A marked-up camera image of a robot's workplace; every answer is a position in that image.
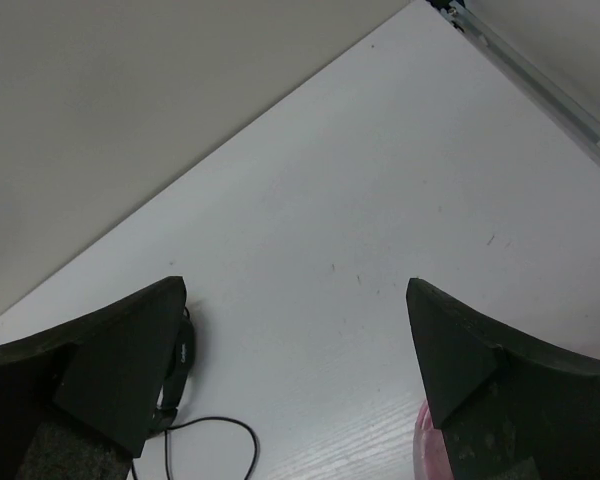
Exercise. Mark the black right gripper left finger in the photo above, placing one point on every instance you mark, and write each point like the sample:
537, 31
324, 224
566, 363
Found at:
79, 400

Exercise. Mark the black wired headphones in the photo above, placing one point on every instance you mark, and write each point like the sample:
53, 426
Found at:
181, 365

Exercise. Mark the aluminium side rail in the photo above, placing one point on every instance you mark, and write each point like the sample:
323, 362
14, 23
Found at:
550, 49

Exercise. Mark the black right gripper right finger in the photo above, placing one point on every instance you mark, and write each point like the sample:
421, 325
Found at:
509, 405

